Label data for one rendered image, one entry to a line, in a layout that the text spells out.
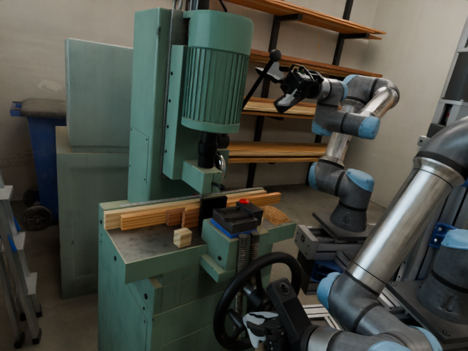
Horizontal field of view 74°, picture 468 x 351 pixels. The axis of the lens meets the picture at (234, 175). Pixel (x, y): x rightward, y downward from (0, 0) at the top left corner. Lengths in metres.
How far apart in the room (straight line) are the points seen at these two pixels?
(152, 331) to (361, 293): 0.59
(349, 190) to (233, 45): 0.77
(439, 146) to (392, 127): 3.71
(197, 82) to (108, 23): 2.34
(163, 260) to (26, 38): 2.55
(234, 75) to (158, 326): 0.73
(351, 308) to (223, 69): 0.63
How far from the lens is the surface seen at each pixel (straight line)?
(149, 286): 0.93
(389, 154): 4.40
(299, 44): 4.05
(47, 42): 3.14
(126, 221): 0.94
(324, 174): 1.38
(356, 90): 1.47
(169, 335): 1.04
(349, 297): 0.66
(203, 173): 0.94
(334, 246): 1.39
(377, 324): 0.64
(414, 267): 1.29
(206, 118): 0.88
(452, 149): 0.69
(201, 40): 0.88
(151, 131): 1.09
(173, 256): 0.87
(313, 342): 0.59
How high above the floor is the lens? 1.36
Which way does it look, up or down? 18 degrees down
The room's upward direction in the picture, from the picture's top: 8 degrees clockwise
